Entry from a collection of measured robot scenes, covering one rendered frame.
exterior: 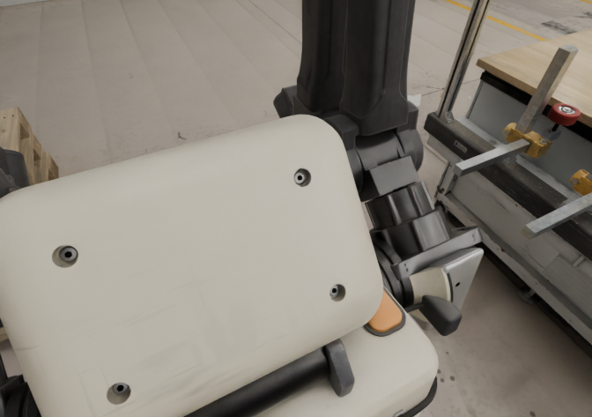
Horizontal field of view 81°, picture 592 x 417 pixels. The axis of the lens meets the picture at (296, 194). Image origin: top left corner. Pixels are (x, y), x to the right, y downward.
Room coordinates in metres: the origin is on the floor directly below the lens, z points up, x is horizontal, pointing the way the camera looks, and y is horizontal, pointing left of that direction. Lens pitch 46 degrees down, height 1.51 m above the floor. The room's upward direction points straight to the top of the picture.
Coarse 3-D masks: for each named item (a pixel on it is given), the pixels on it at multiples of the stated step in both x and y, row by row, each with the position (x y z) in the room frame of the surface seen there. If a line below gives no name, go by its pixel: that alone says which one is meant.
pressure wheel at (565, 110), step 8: (560, 104) 0.99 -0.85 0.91; (552, 112) 0.95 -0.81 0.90; (560, 112) 0.94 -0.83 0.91; (568, 112) 0.95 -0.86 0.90; (576, 112) 0.94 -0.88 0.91; (552, 120) 0.94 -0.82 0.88; (560, 120) 0.93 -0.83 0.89; (568, 120) 0.92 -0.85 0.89; (576, 120) 0.92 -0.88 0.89; (552, 128) 0.96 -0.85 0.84
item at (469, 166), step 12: (540, 132) 0.94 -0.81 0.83; (552, 132) 0.94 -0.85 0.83; (516, 144) 0.88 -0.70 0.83; (528, 144) 0.88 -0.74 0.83; (480, 156) 0.82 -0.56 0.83; (492, 156) 0.82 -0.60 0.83; (504, 156) 0.84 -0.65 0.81; (456, 168) 0.78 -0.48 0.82; (468, 168) 0.77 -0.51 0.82; (480, 168) 0.80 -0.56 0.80
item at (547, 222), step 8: (576, 200) 0.65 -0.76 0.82; (584, 200) 0.65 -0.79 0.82; (560, 208) 0.62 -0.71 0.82; (568, 208) 0.62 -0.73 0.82; (576, 208) 0.62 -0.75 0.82; (584, 208) 0.62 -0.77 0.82; (544, 216) 0.59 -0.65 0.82; (552, 216) 0.59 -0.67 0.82; (560, 216) 0.59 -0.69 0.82; (568, 216) 0.59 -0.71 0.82; (528, 224) 0.56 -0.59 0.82; (536, 224) 0.56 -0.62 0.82; (544, 224) 0.56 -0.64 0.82; (552, 224) 0.56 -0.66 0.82; (528, 232) 0.55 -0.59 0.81; (536, 232) 0.54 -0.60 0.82; (544, 232) 0.56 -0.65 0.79
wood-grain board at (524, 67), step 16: (528, 48) 1.42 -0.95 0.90; (544, 48) 1.42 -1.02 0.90; (480, 64) 1.31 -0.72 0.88; (496, 64) 1.28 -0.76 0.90; (512, 64) 1.28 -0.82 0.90; (528, 64) 1.28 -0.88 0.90; (544, 64) 1.28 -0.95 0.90; (576, 64) 1.28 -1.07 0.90; (512, 80) 1.18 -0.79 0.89; (528, 80) 1.15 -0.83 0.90; (576, 80) 1.15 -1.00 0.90; (560, 96) 1.05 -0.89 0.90; (576, 96) 1.05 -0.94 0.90
